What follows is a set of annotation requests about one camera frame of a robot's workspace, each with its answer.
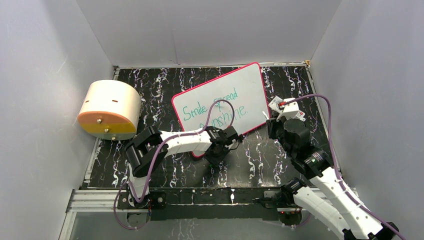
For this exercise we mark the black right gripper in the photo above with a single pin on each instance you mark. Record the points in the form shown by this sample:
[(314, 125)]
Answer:
[(272, 124)]

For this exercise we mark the pink framed whiteboard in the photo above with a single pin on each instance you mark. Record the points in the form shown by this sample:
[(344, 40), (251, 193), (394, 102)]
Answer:
[(236, 98)]

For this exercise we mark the green white marker pen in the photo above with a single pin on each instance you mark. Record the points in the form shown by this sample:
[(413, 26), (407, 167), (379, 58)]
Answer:
[(265, 115)]

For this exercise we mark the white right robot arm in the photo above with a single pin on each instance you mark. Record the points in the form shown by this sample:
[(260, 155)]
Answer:
[(342, 211)]

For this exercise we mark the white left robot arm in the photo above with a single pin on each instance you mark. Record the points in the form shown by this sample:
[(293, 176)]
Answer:
[(146, 151)]

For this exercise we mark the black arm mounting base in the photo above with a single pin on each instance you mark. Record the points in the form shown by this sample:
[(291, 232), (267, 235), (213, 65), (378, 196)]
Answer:
[(264, 203)]

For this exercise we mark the white printed plastic package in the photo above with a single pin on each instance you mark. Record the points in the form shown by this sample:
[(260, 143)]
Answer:
[(273, 106)]

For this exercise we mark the beige cylindrical drum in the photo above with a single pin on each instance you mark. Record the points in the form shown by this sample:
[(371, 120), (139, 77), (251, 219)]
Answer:
[(111, 110)]

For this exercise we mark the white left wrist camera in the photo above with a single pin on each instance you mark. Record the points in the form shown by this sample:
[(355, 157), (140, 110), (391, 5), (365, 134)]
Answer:
[(234, 144)]

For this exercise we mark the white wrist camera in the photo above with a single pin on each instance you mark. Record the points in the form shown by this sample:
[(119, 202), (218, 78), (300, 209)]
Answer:
[(234, 144), (287, 110)]

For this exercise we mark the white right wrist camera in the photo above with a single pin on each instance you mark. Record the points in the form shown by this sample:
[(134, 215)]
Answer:
[(287, 110)]

